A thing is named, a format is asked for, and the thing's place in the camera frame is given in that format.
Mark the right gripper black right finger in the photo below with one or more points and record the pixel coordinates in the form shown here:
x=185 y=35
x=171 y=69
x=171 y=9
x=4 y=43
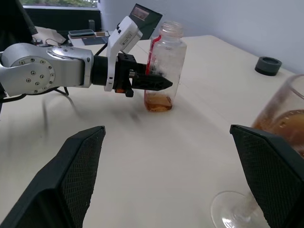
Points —
x=273 y=178

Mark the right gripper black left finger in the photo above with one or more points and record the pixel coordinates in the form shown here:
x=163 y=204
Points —
x=59 y=185

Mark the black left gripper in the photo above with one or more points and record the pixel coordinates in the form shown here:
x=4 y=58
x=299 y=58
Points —
x=124 y=66

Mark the clear bottle with red cap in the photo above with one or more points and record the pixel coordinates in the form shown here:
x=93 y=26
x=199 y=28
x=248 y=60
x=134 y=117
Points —
x=166 y=99

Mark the black panel with small photo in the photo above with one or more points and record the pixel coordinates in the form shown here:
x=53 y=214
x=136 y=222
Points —
x=152 y=26

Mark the stacked notebooks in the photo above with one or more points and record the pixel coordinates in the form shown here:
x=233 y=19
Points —
x=95 y=40

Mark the grey cup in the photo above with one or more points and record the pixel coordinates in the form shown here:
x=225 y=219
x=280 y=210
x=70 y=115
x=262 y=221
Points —
x=92 y=25

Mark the black round tape roll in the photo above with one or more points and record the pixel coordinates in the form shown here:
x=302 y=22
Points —
x=268 y=69

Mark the dark long cabinet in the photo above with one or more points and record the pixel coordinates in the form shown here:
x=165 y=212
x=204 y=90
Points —
x=59 y=17

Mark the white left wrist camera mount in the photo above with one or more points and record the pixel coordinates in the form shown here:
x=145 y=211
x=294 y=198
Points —
x=123 y=35

